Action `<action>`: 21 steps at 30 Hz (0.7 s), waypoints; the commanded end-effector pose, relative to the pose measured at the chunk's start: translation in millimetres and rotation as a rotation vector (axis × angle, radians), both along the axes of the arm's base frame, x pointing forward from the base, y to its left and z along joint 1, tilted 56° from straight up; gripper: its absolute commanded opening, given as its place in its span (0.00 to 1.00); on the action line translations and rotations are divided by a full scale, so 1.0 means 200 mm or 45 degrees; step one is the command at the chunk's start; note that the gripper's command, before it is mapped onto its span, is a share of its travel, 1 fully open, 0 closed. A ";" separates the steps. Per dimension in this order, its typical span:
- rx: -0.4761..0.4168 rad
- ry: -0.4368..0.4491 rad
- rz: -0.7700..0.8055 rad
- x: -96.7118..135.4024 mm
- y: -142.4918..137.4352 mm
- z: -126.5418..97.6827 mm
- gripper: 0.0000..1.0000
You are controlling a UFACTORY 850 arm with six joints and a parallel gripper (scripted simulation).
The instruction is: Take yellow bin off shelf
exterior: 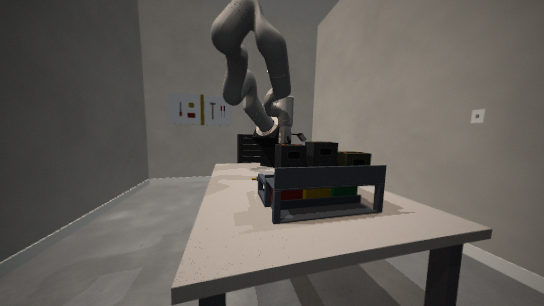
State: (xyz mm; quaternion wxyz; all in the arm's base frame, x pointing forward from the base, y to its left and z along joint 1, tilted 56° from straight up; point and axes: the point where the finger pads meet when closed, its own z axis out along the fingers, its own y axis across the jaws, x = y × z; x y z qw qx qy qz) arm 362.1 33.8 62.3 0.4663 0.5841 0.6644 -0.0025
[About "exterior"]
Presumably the black metal shelf rack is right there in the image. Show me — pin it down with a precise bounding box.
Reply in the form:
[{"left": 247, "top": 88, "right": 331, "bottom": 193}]
[{"left": 256, "top": 165, "right": 386, "bottom": 224}]

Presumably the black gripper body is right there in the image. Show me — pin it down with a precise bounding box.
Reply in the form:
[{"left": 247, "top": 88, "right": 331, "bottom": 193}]
[{"left": 278, "top": 126, "right": 292, "bottom": 144}]

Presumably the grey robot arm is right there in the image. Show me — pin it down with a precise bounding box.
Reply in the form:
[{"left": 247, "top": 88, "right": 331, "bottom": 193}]
[{"left": 211, "top": 0, "right": 294, "bottom": 136}]

